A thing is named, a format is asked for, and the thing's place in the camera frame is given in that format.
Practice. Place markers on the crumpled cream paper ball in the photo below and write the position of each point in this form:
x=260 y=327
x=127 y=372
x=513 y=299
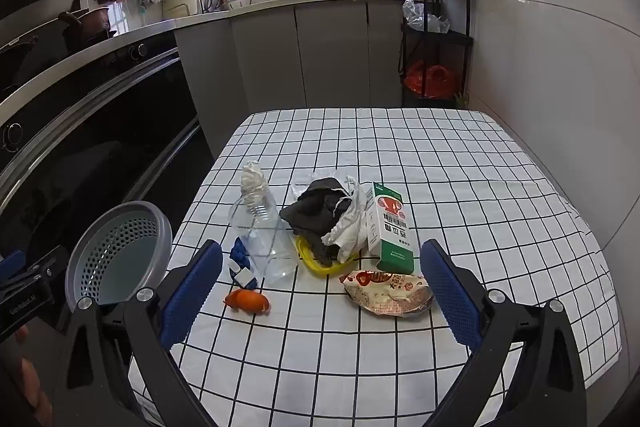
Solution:
x=252 y=179

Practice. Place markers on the black metal shelf rack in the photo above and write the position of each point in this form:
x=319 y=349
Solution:
x=435 y=36

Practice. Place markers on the grey perforated basket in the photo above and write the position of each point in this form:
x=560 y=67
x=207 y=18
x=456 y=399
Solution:
x=125 y=247

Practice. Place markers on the white black checkered tablecloth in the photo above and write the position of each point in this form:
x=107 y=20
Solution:
x=350 y=357

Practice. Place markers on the dark wok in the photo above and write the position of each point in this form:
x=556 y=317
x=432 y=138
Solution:
x=87 y=24

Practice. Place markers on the black glass oven front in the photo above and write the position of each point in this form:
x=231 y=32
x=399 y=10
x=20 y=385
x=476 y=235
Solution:
x=100 y=117

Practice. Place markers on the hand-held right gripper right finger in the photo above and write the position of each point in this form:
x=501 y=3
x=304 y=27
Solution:
x=450 y=292

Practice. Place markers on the grey kitchen cabinets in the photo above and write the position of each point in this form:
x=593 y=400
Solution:
x=325 y=52

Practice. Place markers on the green white drink carton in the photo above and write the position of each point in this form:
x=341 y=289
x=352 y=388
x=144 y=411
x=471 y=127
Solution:
x=395 y=242

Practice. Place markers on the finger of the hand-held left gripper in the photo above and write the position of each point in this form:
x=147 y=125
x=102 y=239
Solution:
x=47 y=264

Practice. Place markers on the orange peel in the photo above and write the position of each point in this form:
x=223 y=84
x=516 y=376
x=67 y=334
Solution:
x=247 y=301

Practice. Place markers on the white cloth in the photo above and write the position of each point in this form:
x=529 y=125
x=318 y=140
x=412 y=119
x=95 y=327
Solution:
x=350 y=227

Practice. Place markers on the red plastic bag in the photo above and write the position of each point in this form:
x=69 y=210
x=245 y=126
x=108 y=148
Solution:
x=430 y=79

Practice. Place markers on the crumpled clear plastic bag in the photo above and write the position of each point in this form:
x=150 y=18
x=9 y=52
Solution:
x=420 y=14

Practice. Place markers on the blue white small wrapper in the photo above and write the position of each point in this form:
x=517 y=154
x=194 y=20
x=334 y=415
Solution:
x=240 y=253

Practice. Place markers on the clear plastic cup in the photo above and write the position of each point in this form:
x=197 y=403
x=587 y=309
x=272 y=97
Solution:
x=260 y=237

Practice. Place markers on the yellow plastic lid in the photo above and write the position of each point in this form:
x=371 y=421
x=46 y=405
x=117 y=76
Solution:
x=312 y=264

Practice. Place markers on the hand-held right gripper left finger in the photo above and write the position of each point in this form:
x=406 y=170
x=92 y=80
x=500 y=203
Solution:
x=192 y=292

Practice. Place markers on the dark grey cloth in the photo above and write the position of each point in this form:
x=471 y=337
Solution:
x=310 y=212

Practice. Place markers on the red white snack packet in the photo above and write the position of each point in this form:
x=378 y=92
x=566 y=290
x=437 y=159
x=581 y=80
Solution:
x=385 y=292

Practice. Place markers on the person's left hand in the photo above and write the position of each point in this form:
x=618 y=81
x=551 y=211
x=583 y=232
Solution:
x=35 y=382

